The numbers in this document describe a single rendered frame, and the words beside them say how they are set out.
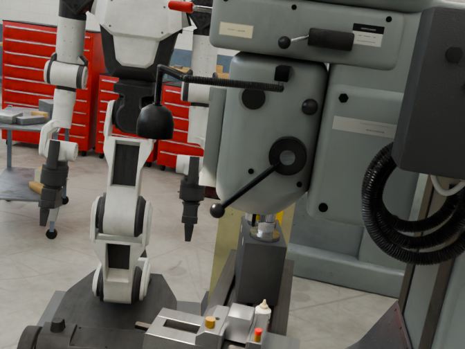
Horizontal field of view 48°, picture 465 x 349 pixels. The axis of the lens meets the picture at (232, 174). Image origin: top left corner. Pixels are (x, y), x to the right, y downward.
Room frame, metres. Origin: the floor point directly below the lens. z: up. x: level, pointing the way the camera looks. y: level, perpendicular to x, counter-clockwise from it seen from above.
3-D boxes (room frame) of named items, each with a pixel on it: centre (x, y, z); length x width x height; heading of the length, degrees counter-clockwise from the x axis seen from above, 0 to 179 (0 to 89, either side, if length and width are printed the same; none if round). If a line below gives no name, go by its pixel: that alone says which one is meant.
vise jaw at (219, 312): (1.06, -0.01, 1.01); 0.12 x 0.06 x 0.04; 170
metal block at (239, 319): (1.05, -0.06, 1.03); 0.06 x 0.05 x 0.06; 170
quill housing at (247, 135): (1.05, -0.07, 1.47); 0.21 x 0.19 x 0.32; 173
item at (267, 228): (1.40, -0.12, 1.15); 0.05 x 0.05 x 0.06
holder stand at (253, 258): (1.45, -0.11, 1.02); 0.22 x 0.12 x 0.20; 3
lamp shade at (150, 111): (0.99, 0.16, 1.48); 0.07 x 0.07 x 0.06
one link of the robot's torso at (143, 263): (1.84, 0.37, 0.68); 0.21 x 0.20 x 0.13; 5
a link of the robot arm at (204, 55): (1.79, 0.15, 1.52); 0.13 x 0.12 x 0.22; 95
